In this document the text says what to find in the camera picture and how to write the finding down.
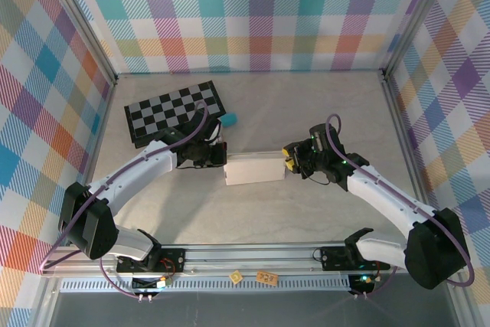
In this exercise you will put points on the white paper box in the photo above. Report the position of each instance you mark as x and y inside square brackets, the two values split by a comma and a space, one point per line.
[254, 170]

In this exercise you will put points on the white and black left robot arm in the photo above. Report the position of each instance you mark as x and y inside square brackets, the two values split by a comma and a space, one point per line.
[130, 174]

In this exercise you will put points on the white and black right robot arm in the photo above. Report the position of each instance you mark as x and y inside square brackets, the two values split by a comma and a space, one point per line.
[383, 193]

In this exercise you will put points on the teal marker pen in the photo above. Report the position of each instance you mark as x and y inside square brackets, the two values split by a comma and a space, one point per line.
[230, 120]

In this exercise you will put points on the black and grey chessboard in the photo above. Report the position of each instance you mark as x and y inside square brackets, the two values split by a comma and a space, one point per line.
[164, 112]

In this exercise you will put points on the oblong wooden number tag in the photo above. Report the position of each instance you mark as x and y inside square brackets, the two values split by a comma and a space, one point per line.
[266, 277]

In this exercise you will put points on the small square wooden tag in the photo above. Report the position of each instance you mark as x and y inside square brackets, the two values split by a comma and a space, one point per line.
[236, 277]

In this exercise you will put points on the small black controller board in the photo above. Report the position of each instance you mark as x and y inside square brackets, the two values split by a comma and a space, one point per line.
[147, 284]
[360, 283]

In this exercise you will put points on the aluminium side rail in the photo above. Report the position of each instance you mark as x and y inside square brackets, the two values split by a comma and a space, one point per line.
[402, 139]
[101, 128]

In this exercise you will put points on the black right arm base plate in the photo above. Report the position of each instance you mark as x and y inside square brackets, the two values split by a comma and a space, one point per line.
[333, 258]

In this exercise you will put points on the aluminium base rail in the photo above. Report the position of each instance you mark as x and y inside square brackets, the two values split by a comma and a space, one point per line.
[249, 256]

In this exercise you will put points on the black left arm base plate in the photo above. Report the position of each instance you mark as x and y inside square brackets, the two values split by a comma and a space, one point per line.
[172, 260]

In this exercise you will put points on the aluminium frame post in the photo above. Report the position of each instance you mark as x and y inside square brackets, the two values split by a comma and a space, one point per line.
[417, 17]
[76, 20]

